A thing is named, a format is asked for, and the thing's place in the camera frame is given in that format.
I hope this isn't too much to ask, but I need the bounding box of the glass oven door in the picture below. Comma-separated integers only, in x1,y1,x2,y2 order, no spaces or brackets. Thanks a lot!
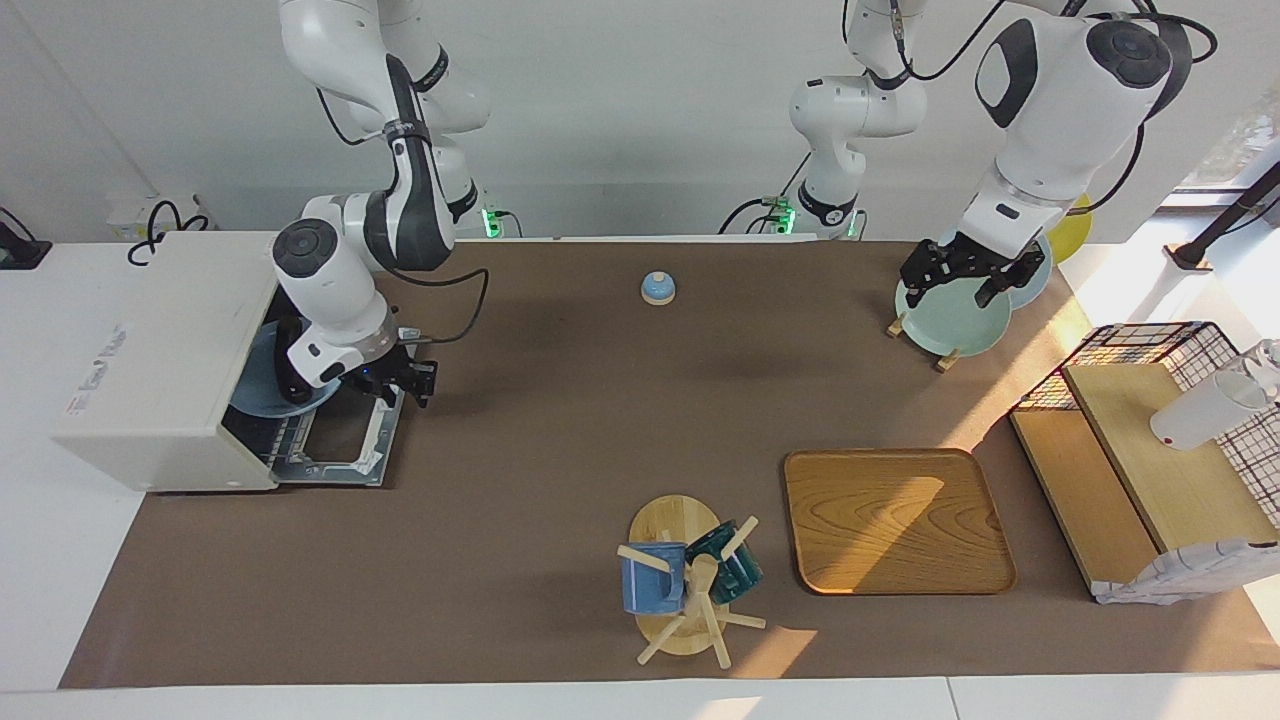
265,385,407,489

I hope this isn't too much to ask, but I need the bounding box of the dark purple eggplant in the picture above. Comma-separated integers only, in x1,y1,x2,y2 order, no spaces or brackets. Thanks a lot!
277,318,307,400

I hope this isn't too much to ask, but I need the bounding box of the pale blue ribbed plate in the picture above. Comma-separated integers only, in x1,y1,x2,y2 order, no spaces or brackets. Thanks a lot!
228,322,343,419

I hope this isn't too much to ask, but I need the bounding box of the cream toaster oven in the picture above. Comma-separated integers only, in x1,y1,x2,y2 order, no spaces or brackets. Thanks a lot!
52,232,346,493

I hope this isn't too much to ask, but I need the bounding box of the pale blue smooth plate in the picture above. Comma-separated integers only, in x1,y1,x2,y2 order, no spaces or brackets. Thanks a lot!
938,235,1054,311

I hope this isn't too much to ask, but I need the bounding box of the pale green plate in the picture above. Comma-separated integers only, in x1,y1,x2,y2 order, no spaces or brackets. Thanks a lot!
894,262,1013,357

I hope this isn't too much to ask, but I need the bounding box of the wooden plate rack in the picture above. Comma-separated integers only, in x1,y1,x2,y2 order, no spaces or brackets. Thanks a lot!
886,312,963,374

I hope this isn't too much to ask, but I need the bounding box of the yellow plate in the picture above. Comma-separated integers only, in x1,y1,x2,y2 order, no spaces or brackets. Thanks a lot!
1045,195,1094,266

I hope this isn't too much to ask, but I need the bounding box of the brown table mat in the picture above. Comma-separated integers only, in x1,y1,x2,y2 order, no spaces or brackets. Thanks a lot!
58,240,1280,691

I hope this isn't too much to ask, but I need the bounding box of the wooden serving tray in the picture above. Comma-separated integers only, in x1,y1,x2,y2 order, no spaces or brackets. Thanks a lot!
783,448,1017,596

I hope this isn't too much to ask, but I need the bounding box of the white cup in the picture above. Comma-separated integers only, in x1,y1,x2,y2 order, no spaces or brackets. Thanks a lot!
1150,366,1271,452

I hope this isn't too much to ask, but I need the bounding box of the wooden two-tier shelf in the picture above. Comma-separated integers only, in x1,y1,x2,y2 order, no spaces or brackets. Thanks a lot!
1010,362,1280,601

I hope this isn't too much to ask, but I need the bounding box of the wooden mug tree stand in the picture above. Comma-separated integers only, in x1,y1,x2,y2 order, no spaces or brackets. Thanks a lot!
617,495,768,670

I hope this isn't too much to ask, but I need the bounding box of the clear glass cup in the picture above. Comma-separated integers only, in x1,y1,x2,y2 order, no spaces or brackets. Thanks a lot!
1243,338,1280,403

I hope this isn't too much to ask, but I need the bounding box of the blue mug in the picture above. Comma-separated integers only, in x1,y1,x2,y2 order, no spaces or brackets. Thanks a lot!
620,542,689,615

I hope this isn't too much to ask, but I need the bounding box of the dark green mug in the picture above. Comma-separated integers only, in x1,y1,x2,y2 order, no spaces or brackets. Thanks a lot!
685,520,764,604

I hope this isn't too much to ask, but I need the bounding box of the marbled white cloth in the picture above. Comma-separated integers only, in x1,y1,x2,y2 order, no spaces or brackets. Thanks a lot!
1093,538,1280,606

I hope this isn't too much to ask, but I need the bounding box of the black table clamp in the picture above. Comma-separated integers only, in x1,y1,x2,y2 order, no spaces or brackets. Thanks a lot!
0,206,53,271

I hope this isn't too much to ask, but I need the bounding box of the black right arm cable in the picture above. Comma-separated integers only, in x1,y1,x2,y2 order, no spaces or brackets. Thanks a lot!
385,265,491,346

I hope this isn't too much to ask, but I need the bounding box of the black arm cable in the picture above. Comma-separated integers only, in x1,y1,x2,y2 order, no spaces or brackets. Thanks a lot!
843,0,1219,217
385,265,491,346

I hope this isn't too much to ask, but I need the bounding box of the black wire basket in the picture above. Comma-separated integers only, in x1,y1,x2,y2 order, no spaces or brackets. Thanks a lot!
1010,321,1280,529

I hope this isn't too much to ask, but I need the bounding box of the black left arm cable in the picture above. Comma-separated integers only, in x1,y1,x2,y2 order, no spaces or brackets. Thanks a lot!
843,0,1219,217

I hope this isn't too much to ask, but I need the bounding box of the black camera stand pole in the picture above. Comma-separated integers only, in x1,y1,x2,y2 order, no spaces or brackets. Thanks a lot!
1164,160,1280,273

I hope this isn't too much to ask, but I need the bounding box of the black coiled cable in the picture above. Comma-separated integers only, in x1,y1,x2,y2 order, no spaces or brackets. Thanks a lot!
127,200,212,267

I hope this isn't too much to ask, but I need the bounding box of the white wall socket box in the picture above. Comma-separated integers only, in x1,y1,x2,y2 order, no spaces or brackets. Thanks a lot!
105,193,217,241

